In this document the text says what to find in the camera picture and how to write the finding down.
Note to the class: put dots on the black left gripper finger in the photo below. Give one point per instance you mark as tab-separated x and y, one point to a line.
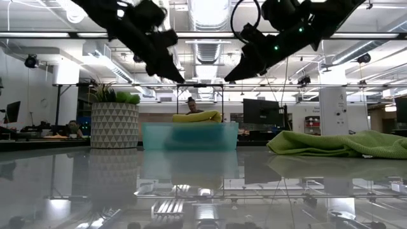
165	71

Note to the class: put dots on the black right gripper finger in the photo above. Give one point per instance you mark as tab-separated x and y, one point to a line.
246	70

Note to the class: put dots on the yellow microfiber towel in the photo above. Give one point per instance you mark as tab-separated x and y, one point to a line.
197	117

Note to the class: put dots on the lime green microfiber towel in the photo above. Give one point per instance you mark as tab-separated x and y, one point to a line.
334	144

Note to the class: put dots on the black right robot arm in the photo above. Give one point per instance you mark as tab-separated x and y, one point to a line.
334	12

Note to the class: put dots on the black computer monitor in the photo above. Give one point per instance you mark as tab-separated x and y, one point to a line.
401	109
13	111
260	111

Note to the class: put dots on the person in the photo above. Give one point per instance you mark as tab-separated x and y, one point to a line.
192	106
74	128

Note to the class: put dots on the green artificial succulent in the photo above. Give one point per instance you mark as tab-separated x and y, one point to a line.
127	98

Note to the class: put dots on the translucent teal plastic bin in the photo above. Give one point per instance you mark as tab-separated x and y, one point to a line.
152	136

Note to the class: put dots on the white patterned plant pot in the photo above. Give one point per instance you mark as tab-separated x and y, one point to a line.
114	127

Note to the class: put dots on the white square column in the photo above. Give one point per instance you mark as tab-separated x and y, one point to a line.
334	111

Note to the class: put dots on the shelf with red bins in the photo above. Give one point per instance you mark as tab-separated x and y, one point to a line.
312	125

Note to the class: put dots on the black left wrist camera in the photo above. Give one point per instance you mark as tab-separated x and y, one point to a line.
149	14

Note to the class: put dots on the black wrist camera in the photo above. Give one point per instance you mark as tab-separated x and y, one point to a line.
149	14
252	33

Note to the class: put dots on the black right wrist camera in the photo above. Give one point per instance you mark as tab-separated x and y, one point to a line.
252	33

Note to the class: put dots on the black background rig frame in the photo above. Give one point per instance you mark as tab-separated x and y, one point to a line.
200	85

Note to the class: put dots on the black ceiling-mounted camera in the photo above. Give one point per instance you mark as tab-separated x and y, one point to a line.
31	61
364	58
304	80

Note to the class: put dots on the silver ceiling air duct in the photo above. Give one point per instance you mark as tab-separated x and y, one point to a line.
208	54

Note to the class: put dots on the black aluminium frame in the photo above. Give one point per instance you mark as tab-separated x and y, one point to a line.
47	35

